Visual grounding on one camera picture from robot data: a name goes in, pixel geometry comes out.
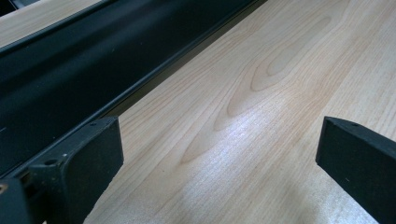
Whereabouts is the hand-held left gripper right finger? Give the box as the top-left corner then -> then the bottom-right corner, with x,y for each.
315,116 -> 396,224

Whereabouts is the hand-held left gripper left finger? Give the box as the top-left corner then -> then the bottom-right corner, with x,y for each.
28,116 -> 125,224

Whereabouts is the black two-tier metal rack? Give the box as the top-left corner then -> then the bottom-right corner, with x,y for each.
0,0 -> 269,182

